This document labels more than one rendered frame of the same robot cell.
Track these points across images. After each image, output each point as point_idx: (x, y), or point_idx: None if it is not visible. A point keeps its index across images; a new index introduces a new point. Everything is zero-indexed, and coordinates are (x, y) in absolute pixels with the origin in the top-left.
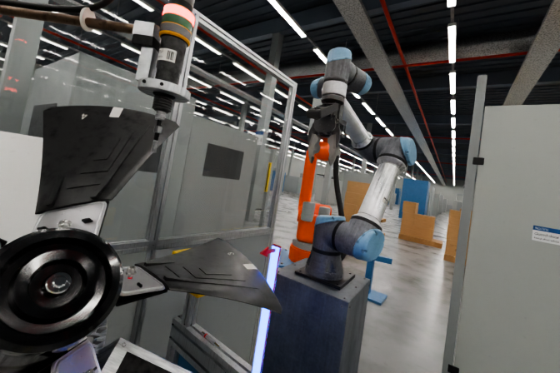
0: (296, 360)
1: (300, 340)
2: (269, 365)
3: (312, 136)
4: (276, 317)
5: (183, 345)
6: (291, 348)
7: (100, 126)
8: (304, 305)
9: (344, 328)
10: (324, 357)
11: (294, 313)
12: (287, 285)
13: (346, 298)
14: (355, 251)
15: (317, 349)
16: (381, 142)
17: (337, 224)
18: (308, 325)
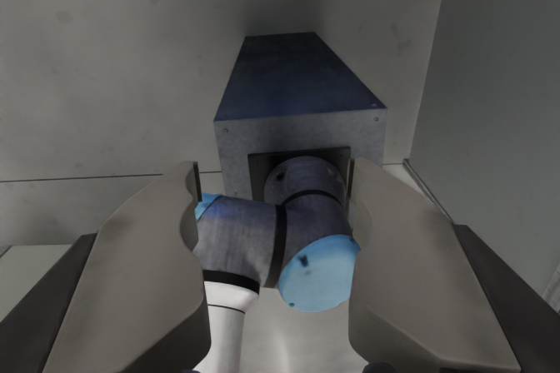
0: (289, 77)
1: (289, 85)
2: (327, 67)
3: (474, 323)
4: (341, 86)
5: None
6: (301, 79)
7: None
8: (295, 101)
9: (219, 106)
10: (247, 87)
11: (310, 94)
12: (342, 106)
13: (223, 133)
14: (213, 194)
15: (259, 87)
16: None
17: (281, 248)
18: (280, 94)
